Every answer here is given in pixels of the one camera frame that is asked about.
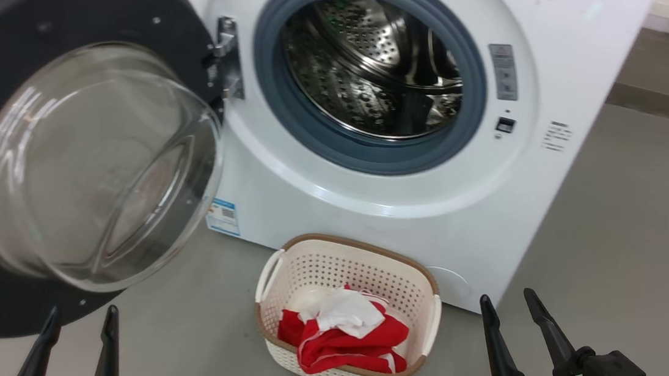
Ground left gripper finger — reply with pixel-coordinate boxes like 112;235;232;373
92;304;127;376
16;304;64;376

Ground red and white garment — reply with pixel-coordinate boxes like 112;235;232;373
274;278;415;376

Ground black round glass washer door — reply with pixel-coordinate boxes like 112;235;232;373
0;0;239;360

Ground white front-load washing machine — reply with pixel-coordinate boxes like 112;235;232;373
114;0;654;328

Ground cream perforated laundry basket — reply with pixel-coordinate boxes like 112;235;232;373
247;228;448;376

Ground grey rubber door gasket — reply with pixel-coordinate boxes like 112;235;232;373
242;0;497;185

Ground metal door hinge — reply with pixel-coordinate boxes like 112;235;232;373
199;14;253;103

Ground stainless steel washing machine drum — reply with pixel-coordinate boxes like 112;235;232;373
271;0;472;147

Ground round white filter cover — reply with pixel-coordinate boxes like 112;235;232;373
422;264;475;306

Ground blue energy label sticker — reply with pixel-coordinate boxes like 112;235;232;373
205;197;244;237

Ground grey warning sticker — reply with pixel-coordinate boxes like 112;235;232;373
483;42;524;102

